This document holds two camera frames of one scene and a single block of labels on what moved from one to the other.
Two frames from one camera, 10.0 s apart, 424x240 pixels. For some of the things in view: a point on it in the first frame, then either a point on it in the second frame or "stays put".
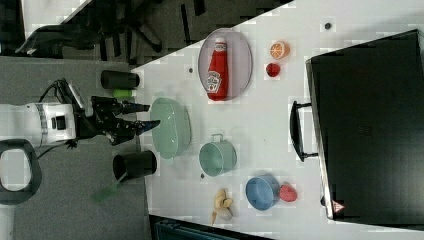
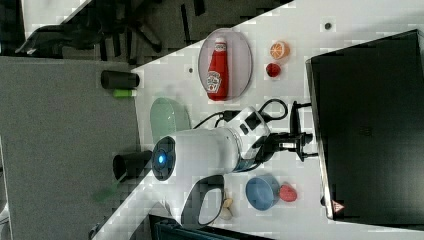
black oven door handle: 296,134 stays put
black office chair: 108,24 stays put
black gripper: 104,120 to 270,143
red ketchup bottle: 217,81 stays put
